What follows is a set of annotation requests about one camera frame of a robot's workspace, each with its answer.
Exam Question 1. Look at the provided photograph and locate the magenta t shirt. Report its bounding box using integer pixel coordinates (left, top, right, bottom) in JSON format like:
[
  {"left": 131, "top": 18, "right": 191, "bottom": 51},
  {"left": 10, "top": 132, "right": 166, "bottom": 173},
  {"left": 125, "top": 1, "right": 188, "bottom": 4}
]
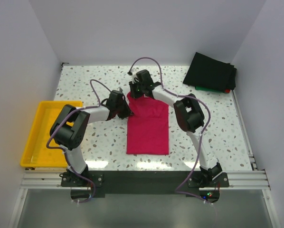
[{"left": 126, "top": 92, "right": 169, "bottom": 155}]

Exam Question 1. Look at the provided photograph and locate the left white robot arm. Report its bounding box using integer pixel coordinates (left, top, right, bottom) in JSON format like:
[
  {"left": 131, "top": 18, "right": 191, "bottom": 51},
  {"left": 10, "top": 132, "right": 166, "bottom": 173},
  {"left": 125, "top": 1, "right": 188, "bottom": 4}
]
[{"left": 46, "top": 90, "right": 133, "bottom": 179}]

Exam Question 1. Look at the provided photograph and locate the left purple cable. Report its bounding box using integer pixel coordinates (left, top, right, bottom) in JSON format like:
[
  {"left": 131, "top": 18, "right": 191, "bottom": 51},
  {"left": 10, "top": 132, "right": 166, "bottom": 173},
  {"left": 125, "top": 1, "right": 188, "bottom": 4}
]
[{"left": 46, "top": 79, "right": 114, "bottom": 204}]

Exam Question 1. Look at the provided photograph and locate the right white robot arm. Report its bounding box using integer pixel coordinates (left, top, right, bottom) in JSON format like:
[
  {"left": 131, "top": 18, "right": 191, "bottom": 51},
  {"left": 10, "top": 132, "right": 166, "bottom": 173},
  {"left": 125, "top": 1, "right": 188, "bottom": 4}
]
[{"left": 128, "top": 70, "right": 222, "bottom": 185}]

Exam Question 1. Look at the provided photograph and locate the folded green t shirt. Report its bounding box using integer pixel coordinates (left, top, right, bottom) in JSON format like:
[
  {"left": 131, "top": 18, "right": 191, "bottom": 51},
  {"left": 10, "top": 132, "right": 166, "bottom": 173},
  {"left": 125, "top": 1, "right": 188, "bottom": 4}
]
[{"left": 195, "top": 86, "right": 224, "bottom": 93}]

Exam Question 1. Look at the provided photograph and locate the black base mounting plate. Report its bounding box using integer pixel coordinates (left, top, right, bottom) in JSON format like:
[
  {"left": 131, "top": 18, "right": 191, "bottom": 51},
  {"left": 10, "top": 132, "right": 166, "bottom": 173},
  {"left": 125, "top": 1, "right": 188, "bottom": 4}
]
[{"left": 59, "top": 171, "right": 230, "bottom": 201}]

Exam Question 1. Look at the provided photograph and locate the folded black t shirt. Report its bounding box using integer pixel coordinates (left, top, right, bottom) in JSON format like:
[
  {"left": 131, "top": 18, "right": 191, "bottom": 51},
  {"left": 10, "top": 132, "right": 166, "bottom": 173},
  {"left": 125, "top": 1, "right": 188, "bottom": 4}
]
[{"left": 183, "top": 52, "right": 237, "bottom": 91}]

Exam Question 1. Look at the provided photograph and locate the yellow plastic tray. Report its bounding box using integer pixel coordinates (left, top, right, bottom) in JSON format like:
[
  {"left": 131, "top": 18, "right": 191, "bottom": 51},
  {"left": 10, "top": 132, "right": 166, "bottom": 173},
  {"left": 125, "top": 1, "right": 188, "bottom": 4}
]
[{"left": 20, "top": 101, "right": 83, "bottom": 168}]

